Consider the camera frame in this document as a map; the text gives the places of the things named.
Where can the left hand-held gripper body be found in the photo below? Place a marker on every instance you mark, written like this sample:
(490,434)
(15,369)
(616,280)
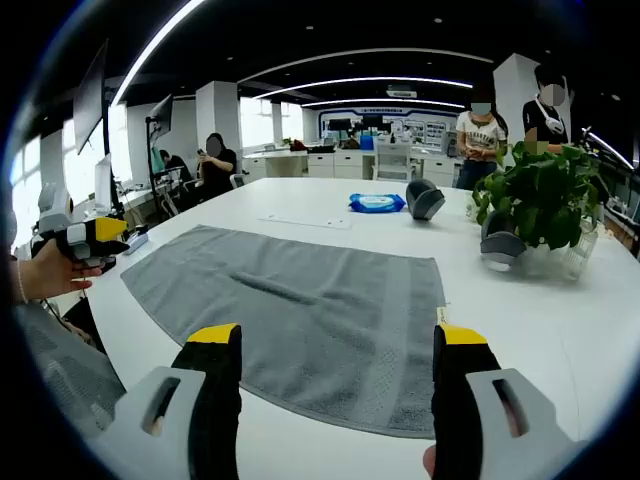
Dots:
(52,210)

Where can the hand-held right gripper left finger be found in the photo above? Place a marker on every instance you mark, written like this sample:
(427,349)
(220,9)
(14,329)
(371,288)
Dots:
(165,440)

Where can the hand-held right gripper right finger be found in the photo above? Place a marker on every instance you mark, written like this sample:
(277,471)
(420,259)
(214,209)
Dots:
(480,450)

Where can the grey towel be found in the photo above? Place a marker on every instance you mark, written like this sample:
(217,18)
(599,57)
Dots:
(300,320)

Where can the person's right hand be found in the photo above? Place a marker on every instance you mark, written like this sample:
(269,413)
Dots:
(430,462)

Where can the person's left hand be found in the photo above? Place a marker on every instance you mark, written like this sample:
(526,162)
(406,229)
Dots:
(50,275)

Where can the small black monitor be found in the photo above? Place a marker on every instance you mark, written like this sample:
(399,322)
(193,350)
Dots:
(162,117)

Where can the white table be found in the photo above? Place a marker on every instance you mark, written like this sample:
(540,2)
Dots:
(500,325)

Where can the grey curved headrest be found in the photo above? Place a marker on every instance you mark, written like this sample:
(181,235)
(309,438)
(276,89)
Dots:
(500,247)
(422,200)

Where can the clear plastic plant pot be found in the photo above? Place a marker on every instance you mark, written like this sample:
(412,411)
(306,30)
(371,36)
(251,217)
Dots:
(565,260)

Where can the white cabinet row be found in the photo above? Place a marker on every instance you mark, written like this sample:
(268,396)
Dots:
(340,162)

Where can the green potted plant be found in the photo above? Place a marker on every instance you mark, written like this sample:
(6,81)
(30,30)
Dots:
(542,195)

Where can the blue wet wipes packet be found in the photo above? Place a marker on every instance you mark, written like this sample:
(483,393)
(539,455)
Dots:
(376,202)

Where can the blue box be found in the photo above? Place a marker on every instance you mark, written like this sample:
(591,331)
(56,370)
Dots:
(367,142)

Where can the white mesh chair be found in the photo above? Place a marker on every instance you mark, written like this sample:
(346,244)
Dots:
(393,162)

